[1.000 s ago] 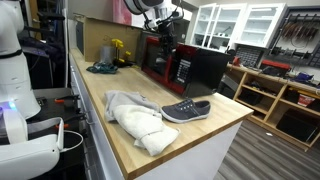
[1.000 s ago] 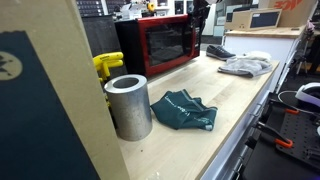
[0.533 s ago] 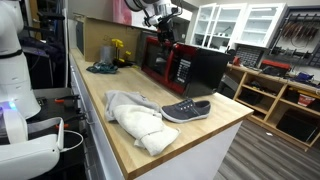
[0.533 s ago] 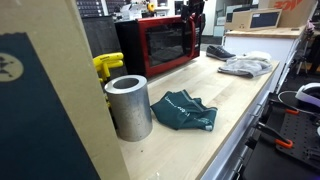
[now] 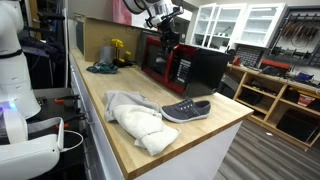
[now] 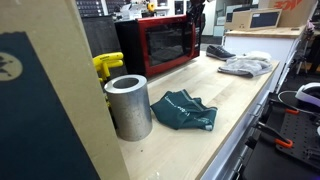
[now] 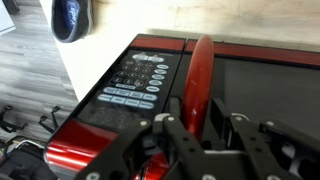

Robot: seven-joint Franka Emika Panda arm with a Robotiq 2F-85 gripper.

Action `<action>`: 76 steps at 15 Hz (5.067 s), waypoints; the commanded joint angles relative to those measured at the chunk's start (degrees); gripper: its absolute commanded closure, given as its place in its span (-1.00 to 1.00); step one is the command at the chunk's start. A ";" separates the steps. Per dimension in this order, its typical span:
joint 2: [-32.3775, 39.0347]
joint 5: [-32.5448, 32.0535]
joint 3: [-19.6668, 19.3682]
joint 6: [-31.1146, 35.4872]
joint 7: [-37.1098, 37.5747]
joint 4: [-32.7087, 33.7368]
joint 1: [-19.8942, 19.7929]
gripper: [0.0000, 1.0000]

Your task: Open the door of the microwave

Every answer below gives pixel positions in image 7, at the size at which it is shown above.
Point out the dark grey sneaker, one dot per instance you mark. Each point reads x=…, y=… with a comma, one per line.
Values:
x=71, y=26

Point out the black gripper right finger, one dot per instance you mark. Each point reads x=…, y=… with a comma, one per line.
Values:
x=266, y=153

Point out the white panel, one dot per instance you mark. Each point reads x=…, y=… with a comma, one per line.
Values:
x=6, y=20

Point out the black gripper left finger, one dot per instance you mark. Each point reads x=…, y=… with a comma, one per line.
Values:
x=173, y=153

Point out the black metal bracket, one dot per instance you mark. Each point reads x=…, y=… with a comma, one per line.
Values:
x=6, y=125
x=53, y=116

